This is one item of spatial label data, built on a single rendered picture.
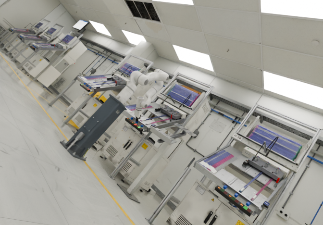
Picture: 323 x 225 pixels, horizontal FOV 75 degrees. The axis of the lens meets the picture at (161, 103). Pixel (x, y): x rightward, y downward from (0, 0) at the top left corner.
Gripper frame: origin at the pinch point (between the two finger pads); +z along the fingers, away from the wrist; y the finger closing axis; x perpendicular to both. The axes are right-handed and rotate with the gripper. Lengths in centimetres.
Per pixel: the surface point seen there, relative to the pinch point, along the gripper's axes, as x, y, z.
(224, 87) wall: 287, -42, -9
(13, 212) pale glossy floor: -153, 117, -48
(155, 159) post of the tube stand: -5, 51, 27
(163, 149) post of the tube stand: 5, 51, 16
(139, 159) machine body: 0, 18, 50
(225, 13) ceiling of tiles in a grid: 168, -19, -155
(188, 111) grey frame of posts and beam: 80, 19, -8
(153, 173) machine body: 30, 21, 85
